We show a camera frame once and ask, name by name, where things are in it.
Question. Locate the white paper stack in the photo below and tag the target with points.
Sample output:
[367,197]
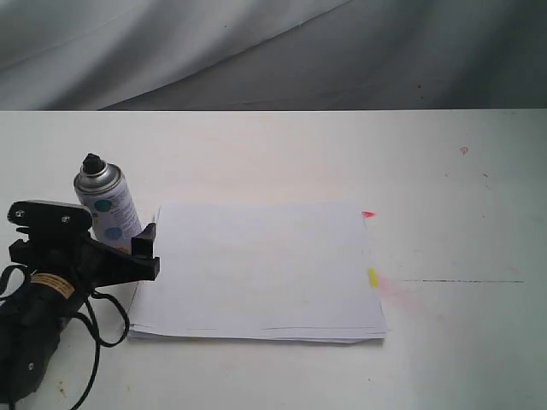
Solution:
[288,272]

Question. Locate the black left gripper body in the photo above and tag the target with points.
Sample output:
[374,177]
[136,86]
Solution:
[63,275]

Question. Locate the white spray paint can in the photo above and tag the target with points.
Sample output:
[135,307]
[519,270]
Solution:
[103,189]

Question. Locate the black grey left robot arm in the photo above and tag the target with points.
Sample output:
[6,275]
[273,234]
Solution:
[27,345]

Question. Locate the black wrist camera mount plate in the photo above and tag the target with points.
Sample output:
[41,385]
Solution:
[47,220]

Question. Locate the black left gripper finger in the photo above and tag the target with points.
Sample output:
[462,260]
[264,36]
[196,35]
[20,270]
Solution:
[145,266]

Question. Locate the grey backdrop cloth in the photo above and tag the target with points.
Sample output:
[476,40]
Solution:
[272,55]

